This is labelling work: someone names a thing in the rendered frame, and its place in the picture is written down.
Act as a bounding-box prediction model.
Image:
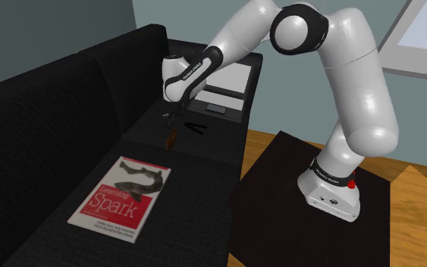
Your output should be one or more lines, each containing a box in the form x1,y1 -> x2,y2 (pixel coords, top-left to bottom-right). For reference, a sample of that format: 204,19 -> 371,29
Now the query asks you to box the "small brown bottle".
165,127 -> 179,151

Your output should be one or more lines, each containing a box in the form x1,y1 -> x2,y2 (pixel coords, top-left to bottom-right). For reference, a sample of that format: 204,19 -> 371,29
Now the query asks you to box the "black v-shaped thing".
184,121 -> 209,136

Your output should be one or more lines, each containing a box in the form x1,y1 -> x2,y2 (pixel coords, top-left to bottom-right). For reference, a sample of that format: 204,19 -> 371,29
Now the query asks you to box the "black open laptop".
187,61 -> 257,124

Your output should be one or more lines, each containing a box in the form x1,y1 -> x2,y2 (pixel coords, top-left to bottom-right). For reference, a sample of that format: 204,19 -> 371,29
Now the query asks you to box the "white and red book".
67,155 -> 172,244

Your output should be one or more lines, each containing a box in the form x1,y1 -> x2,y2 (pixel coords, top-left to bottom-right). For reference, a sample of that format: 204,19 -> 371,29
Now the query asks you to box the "black sofa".
0,23 -> 264,267

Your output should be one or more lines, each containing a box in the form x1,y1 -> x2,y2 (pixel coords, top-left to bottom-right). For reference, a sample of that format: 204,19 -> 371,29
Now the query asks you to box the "dark robot stand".
227,130 -> 392,267

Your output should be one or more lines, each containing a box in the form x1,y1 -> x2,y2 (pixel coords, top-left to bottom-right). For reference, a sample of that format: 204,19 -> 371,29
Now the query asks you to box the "white framed window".
377,0 -> 427,83

